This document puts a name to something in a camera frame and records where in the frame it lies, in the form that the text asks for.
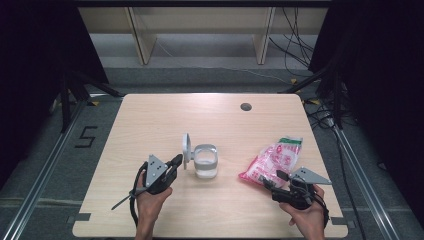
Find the dark curtain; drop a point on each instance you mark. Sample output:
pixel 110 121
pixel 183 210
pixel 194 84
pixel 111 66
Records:
pixel 383 66
pixel 33 50

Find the black overhead frame bar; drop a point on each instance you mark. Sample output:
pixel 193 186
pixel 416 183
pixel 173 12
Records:
pixel 200 3

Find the clear container with white lid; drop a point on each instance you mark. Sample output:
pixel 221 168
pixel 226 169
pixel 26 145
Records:
pixel 206 165

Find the light wooden shelf unit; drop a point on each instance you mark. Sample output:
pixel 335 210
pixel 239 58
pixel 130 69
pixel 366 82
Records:
pixel 200 20

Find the black metal stand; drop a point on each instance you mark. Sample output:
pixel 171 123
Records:
pixel 66 100
pixel 337 100

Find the pink and white plastic bag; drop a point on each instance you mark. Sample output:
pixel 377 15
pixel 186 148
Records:
pixel 273 160

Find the person's right hand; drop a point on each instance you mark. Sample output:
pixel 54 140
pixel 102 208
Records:
pixel 310 221

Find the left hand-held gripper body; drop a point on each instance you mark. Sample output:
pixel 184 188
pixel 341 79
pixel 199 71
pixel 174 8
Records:
pixel 155 171

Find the aluminium floor rail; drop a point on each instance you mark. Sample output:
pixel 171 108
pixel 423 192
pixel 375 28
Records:
pixel 363 180
pixel 40 186

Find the person's left hand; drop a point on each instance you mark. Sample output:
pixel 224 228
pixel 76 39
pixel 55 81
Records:
pixel 148 206

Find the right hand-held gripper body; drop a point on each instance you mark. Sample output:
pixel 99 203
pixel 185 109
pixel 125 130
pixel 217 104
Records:
pixel 308 176

